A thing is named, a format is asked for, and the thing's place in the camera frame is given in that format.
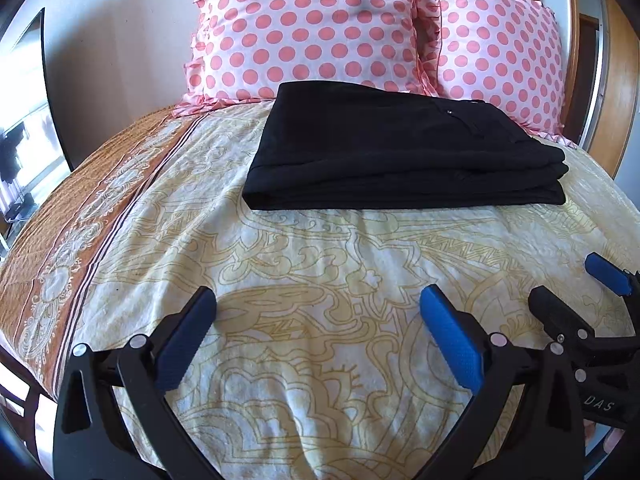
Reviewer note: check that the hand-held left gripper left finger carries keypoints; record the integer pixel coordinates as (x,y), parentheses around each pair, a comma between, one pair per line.
(187,340)

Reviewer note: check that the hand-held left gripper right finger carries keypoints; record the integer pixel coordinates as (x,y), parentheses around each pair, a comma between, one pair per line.
(452,340)

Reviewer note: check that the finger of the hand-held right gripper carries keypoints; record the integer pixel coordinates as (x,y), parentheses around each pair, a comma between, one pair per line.
(560,312)
(607,272)

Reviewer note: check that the black pants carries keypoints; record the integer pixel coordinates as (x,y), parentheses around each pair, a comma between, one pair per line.
(390,155)

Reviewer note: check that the person's right hand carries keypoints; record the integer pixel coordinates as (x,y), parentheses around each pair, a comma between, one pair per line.
(607,442)

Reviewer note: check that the yellow patterned bedspread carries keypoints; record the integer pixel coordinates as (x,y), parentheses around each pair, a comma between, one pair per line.
(300,285)

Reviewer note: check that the pink polka dot pillow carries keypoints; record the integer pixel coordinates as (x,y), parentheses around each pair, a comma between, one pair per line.
(310,25)
(500,45)

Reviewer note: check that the black framed screen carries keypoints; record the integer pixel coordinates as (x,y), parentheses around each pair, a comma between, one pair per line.
(25,125)

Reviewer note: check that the dark wooden bed frame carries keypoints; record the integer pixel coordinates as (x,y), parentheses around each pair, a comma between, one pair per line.
(22,405)

